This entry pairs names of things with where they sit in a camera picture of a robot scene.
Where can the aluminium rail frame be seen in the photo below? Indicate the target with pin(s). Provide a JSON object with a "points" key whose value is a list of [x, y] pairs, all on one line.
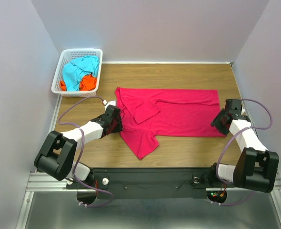
{"points": [[52, 204]]}

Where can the pink t-shirt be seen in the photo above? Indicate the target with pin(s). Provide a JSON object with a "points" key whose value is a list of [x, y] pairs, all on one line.
{"points": [[165, 112]]}

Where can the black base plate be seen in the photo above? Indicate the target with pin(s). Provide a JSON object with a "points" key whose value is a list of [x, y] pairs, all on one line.
{"points": [[152, 183]]}

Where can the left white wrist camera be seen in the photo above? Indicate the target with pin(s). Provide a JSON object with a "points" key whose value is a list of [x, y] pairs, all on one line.
{"points": [[107, 103]]}

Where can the orange t-shirt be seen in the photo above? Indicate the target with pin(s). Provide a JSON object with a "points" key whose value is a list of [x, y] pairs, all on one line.
{"points": [[88, 83]]}

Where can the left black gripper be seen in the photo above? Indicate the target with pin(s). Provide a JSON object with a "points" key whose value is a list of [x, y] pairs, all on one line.
{"points": [[119, 127]]}

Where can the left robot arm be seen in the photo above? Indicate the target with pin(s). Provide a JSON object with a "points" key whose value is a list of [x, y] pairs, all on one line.
{"points": [[56, 156]]}

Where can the white plastic basket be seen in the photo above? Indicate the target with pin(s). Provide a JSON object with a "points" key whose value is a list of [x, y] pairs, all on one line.
{"points": [[65, 57]]}

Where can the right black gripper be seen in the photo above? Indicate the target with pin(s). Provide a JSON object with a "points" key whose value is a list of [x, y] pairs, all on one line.
{"points": [[216, 121]]}

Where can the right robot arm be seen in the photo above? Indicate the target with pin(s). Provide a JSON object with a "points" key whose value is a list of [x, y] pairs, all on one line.
{"points": [[257, 166]]}

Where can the light blue t-shirt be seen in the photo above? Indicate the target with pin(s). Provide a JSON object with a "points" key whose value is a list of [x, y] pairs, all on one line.
{"points": [[76, 69]]}

